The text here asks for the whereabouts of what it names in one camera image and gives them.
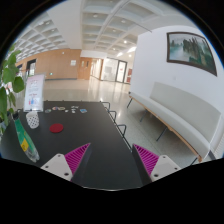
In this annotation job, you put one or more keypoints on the white lattice cup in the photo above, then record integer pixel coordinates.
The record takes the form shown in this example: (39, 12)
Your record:
(32, 119)

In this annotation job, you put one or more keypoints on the white sign stand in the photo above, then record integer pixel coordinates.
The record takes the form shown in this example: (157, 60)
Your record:
(33, 100)

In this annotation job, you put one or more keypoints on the green potted plant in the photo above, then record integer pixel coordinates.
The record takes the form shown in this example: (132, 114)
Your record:
(10, 84)

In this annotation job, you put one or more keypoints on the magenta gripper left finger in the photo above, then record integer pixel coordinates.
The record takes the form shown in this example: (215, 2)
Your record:
(65, 165)

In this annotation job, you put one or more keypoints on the blue sticker card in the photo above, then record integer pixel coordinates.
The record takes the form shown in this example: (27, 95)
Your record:
(83, 110)

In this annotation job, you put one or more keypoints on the black chair frame middle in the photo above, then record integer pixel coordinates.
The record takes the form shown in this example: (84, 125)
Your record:
(113, 115)

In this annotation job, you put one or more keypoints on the long white bench sofa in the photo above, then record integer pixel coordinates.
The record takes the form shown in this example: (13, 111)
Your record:
(195, 121)

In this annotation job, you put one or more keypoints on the red round coaster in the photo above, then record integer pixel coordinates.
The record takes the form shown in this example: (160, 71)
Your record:
(56, 128)

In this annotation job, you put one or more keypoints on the green plastic water bottle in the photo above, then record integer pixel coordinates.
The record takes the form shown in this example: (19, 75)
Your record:
(25, 140)

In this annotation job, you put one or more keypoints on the black chair frame near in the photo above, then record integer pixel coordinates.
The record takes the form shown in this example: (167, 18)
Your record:
(122, 129)

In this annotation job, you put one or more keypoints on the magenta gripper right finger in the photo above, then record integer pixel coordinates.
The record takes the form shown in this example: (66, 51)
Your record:
(152, 167)

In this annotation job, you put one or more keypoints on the black chair frame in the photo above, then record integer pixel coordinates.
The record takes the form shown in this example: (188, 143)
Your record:
(113, 115)
(107, 105)
(122, 129)

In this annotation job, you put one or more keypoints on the colourful round coaster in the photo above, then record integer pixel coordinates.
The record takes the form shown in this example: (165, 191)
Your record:
(58, 108)

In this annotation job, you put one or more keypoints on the framed landscape painting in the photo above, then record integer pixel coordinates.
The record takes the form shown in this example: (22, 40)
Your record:
(190, 49)

